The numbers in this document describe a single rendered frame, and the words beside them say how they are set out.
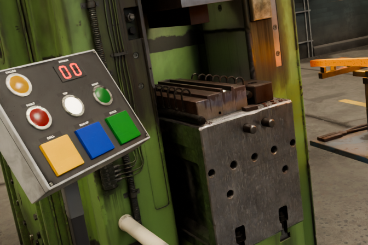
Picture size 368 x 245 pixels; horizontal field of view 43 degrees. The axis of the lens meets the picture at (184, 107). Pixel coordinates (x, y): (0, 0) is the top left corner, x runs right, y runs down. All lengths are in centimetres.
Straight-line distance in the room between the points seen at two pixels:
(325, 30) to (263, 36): 740
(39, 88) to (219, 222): 73
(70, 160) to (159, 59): 97
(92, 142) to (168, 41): 94
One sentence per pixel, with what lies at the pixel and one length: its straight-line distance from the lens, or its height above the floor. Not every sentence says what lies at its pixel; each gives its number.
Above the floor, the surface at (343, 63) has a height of 101.
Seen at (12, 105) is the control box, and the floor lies 113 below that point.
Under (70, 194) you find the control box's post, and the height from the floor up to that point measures 86.
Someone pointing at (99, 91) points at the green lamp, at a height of 110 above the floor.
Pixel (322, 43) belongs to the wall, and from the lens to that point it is 914.
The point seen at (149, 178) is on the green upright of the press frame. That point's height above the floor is 74.
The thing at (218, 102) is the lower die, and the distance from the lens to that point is 149.
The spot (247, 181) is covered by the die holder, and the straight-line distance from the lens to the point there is 154.
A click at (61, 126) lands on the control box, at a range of 106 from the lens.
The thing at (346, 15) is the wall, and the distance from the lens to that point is 946.
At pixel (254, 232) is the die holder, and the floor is 51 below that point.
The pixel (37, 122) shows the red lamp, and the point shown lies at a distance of 103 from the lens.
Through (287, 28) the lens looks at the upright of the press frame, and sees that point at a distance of 187.
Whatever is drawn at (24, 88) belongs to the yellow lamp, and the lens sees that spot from 106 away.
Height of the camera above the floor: 128
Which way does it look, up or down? 12 degrees down
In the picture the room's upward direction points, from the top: 9 degrees counter-clockwise
